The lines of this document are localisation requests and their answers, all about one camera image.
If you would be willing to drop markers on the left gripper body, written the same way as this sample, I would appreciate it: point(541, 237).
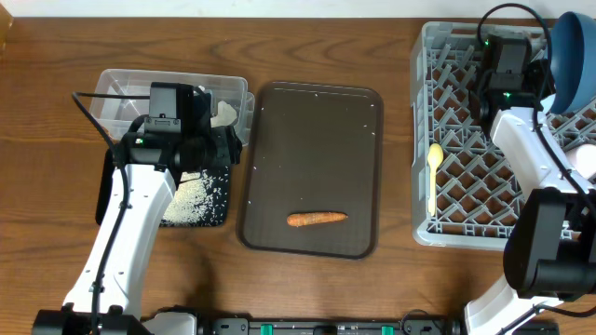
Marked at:
point(211, 152)

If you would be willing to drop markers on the white tissue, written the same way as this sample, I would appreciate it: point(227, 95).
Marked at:
point(223, 114)

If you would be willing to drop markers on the orange carrot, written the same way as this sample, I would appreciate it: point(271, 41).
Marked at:
point(311, 218)

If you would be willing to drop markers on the pale yellow plastic spoon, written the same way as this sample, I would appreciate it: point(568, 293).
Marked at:
point(434, 160)

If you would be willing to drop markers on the pink cup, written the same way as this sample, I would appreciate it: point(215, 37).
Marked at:
point(583, 159)

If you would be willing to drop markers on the large dark blue bowl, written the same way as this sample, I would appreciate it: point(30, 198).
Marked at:
point(573, 62)

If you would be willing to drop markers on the small light blue rice bowl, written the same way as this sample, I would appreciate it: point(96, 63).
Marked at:
point(547, 103)

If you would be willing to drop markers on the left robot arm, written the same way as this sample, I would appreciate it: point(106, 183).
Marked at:
point(107, 296)

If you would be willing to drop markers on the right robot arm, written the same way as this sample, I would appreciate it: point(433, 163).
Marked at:
point(550, 255)

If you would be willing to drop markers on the grey dishwasher rack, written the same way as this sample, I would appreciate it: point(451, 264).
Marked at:
point(481, 184)

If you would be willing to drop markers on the black plastic tray bin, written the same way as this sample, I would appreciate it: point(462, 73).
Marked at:
point(131, 218)

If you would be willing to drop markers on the white rice pile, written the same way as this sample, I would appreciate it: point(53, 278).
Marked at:
point(201, 200)

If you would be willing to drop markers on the brown serving tray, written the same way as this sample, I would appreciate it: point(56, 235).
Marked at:
point(313, 148)

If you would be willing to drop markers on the clear plastic bin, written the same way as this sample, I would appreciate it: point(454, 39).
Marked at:
point(229, 94)

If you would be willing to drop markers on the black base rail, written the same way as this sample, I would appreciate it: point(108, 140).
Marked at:
point(240, 326)

